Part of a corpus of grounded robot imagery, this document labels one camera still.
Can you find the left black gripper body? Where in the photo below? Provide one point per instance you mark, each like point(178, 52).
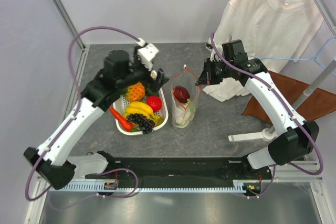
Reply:
point(139, 73)

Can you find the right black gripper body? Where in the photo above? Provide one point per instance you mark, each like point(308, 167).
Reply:
point(218, 70)

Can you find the aluminium frame post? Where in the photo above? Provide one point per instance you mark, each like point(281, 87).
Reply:
point(65, 17)

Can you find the clear zip top bag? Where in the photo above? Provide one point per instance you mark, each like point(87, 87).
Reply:
point(187, 79)

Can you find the white plastic fruit basket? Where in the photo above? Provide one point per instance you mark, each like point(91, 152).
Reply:
point(122, 103)

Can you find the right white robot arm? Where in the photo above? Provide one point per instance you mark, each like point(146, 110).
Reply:
point(295, 136)

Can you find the dark red toy apple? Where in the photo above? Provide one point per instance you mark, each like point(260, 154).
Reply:
point(181, 94)

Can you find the yellow toy bananas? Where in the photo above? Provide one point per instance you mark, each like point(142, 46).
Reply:
point(141, 108)

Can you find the slotted cable duct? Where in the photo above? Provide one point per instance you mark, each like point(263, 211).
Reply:
point(96, 186)

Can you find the white clothes rack stand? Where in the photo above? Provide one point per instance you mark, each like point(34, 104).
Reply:
point(276, 106)

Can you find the black toy grapes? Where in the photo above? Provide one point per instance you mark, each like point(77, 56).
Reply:
point(140, 123)

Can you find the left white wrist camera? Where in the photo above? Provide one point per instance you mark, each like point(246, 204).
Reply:
point(147, 55)

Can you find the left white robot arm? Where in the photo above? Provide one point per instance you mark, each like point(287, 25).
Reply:
point(51, 159)

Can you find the white t-shirt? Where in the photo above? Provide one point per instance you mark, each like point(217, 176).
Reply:
point(272, 30)

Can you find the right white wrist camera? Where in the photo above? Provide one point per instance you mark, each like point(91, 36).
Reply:
point(209, 47)

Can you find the green toy avocado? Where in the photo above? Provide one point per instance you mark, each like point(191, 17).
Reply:
point(149, 92)

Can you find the toy cabbage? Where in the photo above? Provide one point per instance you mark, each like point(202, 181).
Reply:
point(183, 114)

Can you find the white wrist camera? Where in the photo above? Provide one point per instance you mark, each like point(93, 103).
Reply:
point(209, 47)
point(147, 55)

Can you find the toy pineapple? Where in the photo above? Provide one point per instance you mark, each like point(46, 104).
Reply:
point(134, 92)

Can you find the brown cloth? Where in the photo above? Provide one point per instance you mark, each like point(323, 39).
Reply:
point(320, 103)

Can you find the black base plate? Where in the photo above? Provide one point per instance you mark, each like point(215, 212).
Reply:
point(187, 172)

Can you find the blue clothes hanger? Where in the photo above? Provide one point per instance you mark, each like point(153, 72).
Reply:
point(288, 60)

